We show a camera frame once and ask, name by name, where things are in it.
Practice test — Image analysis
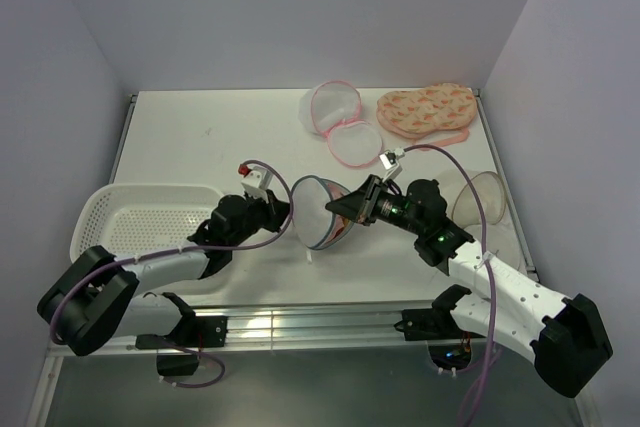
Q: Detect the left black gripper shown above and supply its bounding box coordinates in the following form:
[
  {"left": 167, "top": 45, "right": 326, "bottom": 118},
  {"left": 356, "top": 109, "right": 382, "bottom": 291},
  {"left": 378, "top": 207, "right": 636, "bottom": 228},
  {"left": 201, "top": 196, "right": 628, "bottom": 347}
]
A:
[{"left": 228, "top": 188, "right": 293, "bottom": 249}]

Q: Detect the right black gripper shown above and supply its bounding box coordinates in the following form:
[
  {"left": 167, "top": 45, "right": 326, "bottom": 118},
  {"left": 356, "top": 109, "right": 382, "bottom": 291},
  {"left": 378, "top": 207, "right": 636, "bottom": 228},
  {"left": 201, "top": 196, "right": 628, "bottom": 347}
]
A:
[{"left": 326, "top": 173, "right": 425, "bottom": 235}]

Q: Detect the grey trimmed mesh laundry bag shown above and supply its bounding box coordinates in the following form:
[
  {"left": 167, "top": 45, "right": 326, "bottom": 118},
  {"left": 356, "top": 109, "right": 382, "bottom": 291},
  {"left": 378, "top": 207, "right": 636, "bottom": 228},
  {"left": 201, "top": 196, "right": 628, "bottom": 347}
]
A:
[{"left": 292, "top": 175, "right": 354, "bottom": 264}]

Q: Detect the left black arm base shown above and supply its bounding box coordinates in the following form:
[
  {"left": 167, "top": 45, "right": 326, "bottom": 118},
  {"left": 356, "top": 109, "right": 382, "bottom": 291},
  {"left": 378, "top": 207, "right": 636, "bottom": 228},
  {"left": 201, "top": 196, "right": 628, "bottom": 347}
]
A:
[{"left": 135, "top": 316, "right": 228, "bottom": 384}]

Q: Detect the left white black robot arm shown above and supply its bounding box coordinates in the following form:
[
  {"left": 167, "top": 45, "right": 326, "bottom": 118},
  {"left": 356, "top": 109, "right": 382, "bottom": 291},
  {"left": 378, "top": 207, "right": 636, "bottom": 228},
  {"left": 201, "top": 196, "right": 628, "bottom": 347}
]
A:
[{"left": 37, "top": 190, "right": 292, "bottom": 356}]

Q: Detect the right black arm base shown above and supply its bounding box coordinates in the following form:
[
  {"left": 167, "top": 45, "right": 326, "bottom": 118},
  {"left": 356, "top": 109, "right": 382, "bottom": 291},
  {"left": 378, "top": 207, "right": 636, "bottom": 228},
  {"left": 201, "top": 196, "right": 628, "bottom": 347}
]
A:
[{"left": 393, "top": 301, "right": 473, "bottom": 372}]

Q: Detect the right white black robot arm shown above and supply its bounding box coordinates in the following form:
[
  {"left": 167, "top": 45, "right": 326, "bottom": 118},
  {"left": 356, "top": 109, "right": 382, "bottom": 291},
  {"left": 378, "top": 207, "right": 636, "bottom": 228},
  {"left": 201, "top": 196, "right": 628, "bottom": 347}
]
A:
[{"left": 326, "top": 175, "right": 613, "bottom": 398}]

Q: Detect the pink trimmed mesh laundry bag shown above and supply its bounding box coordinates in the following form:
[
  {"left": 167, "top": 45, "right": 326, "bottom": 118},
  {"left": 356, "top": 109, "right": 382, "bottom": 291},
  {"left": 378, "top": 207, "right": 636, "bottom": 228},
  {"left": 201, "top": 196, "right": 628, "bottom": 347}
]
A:
[{"left": 298, "top": 80, "right": 383, "bottom": 168}]

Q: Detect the clear mesh laundry bag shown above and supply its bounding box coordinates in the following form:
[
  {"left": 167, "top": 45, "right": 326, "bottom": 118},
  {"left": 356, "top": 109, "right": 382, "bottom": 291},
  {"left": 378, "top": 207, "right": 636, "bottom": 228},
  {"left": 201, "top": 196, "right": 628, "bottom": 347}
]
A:
[{"left": 434, "top": 169, "right": 524, "bottom": 268}]

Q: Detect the peach patterned laundry bag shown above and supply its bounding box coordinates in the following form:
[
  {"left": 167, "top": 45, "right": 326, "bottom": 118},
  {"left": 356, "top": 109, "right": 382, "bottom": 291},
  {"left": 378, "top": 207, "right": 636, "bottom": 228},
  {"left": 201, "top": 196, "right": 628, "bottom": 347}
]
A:
[{"left": 376, "top": 82, "right": 478, "bottom": 148}]

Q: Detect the white plastic basket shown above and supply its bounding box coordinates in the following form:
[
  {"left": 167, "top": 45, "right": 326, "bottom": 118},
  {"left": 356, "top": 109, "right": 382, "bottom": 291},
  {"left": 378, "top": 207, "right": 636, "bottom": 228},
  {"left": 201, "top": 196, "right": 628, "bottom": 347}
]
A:
[{"left": 69, "top": 183, "right": 223, "bottom": 261}]

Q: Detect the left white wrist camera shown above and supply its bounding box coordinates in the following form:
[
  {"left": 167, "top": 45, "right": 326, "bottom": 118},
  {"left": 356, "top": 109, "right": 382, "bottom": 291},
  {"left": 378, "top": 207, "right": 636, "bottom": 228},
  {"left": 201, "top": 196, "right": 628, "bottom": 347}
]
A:
[{"left": 238, "top": 164, "right": 273, "bottom": 202}]

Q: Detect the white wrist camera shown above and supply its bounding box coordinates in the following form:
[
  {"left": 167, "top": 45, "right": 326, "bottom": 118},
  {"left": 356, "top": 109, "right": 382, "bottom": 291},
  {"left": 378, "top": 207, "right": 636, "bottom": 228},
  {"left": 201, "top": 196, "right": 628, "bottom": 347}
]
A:
[
  {"left": 379, "top": 147, "right": 406, "bottom": 184},
  {"left": 238, "top": 164, "right": 273, "bottom": 202}
]

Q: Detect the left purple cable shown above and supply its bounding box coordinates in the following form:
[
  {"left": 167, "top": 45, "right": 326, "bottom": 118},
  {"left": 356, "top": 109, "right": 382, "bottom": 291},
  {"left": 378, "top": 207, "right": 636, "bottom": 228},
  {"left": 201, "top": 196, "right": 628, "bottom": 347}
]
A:
[{"left": 49, "top": 160, "right": 296, "bottom": 391}]

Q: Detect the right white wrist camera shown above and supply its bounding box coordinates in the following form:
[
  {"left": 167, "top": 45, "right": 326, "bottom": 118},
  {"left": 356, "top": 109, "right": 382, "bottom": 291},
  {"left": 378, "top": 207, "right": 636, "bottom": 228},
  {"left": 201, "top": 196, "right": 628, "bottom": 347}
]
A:
[{"left": 379, "top": 147, "right": 406, "bottom": 184}]

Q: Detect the aluminium mounting rail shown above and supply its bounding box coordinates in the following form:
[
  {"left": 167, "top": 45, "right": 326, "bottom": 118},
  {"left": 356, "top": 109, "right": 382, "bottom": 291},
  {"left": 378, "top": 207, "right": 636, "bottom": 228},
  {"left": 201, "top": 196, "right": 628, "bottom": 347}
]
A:
[{"left": 55, "top": 295, "right": 433, "bottom": 356}]

